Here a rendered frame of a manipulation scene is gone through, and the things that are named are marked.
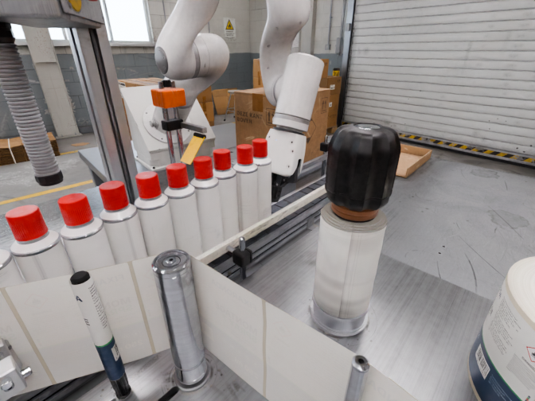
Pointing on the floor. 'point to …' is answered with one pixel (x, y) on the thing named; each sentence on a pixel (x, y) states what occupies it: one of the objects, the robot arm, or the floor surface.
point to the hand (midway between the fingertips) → (274, 193)
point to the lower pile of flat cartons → (9, 151)
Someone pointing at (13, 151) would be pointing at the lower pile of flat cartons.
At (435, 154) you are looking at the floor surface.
